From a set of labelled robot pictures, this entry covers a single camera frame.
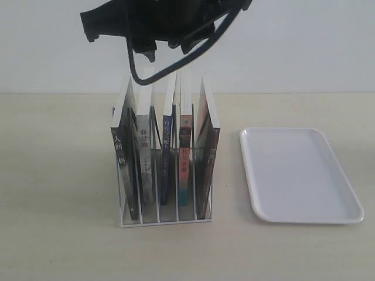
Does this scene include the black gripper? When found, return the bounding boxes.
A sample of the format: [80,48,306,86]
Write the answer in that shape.
[80,1,217,48]

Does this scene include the blue cover moon book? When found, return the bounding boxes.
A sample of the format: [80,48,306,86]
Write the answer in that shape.
[161,72,176,205]

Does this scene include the red teal spine book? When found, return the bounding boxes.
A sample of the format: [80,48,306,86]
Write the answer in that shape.
[178,68,193,206]

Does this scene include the black spine book leftmost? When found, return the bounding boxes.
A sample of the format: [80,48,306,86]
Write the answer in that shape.
[111,78,139,221]

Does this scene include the grey white spine book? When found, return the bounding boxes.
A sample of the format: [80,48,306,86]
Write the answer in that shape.
[136,67,155,205]

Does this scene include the dark brown book rightmost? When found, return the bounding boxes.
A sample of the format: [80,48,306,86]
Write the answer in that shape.
[195,76,221,220]

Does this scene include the white plastic tray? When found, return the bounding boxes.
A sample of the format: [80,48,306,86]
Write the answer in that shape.
[240,127,364,224]

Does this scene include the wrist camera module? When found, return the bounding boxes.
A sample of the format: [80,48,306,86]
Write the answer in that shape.
[131,23,216,63]

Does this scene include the black cable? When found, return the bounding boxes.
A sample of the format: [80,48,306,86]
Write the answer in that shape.
[125,0,253,86]

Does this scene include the white wire book rack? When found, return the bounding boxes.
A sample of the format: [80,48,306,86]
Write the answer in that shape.
[116,114,213,228]

